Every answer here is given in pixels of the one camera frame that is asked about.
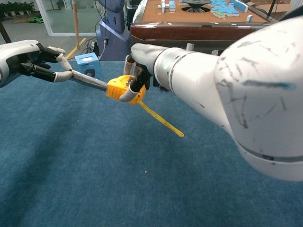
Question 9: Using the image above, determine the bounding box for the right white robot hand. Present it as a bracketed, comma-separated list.
[119, 43, 164, 103]

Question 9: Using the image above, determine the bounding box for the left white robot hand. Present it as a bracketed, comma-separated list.
[0, 39, 73, 88]

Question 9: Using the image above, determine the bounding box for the yellow tape measure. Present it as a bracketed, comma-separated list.
[70, 70, 185, 139]

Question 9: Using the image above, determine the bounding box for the purple-blue robot base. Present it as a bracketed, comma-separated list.
[95, 0, 131, 61]

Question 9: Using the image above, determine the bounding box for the dark slanted table leg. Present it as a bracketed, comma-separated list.
[0, 21, 12, 44]

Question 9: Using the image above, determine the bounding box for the green item on floor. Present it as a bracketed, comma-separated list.
[27, 15, 45, 24]

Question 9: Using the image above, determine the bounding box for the row of potted plants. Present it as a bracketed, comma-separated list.
[0, 1, 36, 17]

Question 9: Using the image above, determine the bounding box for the brown mahjong table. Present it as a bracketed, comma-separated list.
[130, 0, 282, 57]

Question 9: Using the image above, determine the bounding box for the white-framed glass partition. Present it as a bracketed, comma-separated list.
[35, 0, 98, 37]

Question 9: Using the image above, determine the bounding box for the stack of white-blue mahjong tiles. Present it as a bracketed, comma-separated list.
[157, 0, 177, 13]

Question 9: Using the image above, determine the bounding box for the light blue speaker box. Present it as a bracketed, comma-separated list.
[74, 52, 103, 78]

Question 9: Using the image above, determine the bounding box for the wooden pole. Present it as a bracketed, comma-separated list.
[72, 0, 80, 50]

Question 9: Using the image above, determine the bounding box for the black mahjong table centre dial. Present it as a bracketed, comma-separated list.
[181, 0, 213, 12]

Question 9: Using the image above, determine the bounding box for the pile of blue mahjong tiles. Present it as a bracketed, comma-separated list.
[210, 0, 249, 19]

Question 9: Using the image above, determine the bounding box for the blue carpet table cover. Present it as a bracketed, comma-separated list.
[0, 61, 303, 227]

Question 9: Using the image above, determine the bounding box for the cardboard box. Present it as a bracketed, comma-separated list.
[250, 0, 303, 24]

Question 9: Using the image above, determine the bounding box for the gray cable with plug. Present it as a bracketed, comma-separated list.
[98, 37, 110, 61]

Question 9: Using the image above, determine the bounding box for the floor cables and power strip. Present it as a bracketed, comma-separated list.
[80, 37, 100, 57]

